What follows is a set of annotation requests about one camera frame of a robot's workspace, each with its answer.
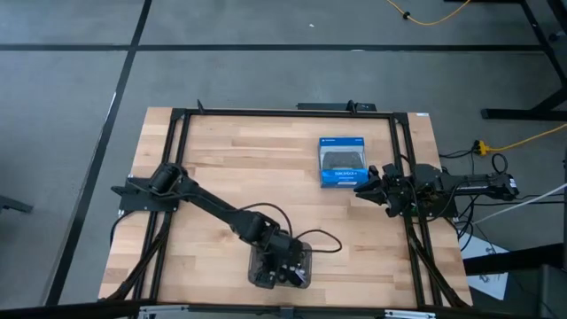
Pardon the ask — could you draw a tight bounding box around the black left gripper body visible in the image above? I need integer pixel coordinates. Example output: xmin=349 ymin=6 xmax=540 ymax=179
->
xmin=264 ymin=231 xmax=307 ymax=272

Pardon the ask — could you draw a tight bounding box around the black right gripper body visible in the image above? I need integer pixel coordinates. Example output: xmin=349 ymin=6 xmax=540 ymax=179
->
xmin=369 ymin=163 xmax=416 ymax=219

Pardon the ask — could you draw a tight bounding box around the thick black USB-C cable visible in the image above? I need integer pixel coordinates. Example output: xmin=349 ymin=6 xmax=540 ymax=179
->
xmin=252 ymin=268 xmax=277 ymax=287

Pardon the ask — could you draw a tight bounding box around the blue game controller box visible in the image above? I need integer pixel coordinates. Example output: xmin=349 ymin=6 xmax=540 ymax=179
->
xmin=318 ymin=136 xmax=370 ymax=190

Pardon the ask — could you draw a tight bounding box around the grey clear plastic tray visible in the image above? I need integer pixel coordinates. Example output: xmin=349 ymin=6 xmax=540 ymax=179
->
xmin=246 ymin=238 xmax=313 ymax=290

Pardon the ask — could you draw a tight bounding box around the white printed paper sheet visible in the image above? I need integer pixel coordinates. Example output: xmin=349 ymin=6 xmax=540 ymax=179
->
xmin=457 ymin=230 xmax=511 ymax=302

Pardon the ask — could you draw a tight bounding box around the dark grey furniture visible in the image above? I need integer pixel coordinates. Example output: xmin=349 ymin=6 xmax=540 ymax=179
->
xmin=462 ymin=241 xmax=567 ymax=319

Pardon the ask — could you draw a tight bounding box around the black crossbar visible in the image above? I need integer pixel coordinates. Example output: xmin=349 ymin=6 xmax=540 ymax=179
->
xmin=0 ymin=300 xmax=567 ymax=319

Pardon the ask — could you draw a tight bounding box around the grey chair leg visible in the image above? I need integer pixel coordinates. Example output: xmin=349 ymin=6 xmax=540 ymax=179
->
xmin=0 ymin=194 xmax=35 ymax=216

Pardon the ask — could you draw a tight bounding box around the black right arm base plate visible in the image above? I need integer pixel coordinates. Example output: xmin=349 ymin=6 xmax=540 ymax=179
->
xmin=400 ymin=201 xmax=460 ymax=219

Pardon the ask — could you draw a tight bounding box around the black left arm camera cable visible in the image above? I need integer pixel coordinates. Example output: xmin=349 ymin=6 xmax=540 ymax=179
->
xmin=238 ymin=202 xmax=344 ymax=254

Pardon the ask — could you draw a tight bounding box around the black power cable loop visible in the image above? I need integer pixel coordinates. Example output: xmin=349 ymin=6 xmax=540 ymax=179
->
xmin=438 ymin=148 xmax=509 ymax=179

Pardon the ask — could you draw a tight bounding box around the black aluminium table frame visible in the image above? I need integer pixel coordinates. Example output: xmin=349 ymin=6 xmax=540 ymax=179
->
xmin=99 ymin=99 xmax=471 ymax=310

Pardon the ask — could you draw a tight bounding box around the silver metal bracket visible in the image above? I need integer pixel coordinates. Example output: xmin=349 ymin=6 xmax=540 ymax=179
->
xmin=383 ymin=308 xmax=439 ymax=319
xmin=136 ymin=304 xmax=190 ymax=319

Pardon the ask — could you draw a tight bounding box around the yellow extension cord with plug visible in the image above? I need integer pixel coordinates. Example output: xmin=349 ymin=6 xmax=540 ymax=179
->
xmin=474 ymin=123 xmax=567 ymax=157

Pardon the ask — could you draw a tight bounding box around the white floor cable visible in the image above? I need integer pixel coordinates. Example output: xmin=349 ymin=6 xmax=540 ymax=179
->
xmin=472 ymin=182 xmax=567 ymax=226

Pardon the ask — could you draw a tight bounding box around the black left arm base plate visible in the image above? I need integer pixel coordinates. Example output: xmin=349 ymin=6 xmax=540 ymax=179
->
xmin=110 ymin=175 xmax=181 ymax=214

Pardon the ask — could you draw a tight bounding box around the thin yellow floor cable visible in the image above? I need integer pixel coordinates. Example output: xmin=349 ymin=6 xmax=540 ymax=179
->
xmin=384 ymin=0 xmax=471 ymax=27

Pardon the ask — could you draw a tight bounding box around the black metal table leg frame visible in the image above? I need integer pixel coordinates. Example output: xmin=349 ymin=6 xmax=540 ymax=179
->
xmin=444 ymin=0 xmax=567 ymax=122

